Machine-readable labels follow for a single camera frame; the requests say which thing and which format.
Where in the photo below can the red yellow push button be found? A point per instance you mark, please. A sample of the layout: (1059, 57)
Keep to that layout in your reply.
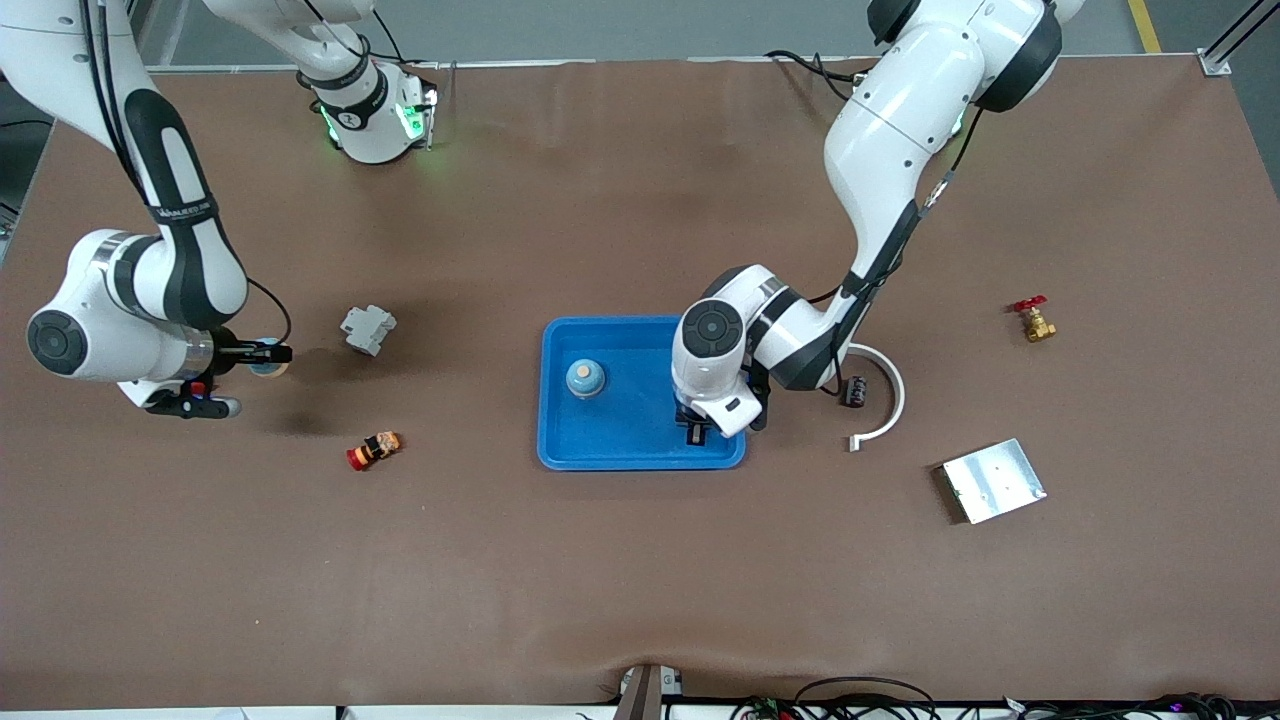
(373, 450)

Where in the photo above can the brown table cover mat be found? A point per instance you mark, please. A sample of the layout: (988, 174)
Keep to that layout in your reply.
(640, 580)

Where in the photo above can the blue plastic tray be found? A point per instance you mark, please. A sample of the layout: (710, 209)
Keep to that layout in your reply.
(620, 430)

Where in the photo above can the red emergency stop button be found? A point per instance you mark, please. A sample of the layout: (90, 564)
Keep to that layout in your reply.
(198, 387)

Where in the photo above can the brown electrolytic capacitor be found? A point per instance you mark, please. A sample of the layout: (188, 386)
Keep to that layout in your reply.
(857, 391)

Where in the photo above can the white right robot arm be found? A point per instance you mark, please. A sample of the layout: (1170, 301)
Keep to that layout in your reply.
(120, 300)

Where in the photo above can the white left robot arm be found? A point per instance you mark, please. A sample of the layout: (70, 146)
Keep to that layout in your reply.
(900, 110)

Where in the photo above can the silver metal plate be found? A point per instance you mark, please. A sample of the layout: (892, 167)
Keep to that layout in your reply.
(992, 482)

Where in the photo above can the white curved bracket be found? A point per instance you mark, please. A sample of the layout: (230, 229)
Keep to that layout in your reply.
(897, 385)

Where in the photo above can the aluminium frame profile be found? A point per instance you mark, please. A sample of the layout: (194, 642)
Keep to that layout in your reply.
(1218, 66)

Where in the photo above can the white circuit breaker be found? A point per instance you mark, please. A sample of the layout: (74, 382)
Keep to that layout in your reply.
(368, 329)

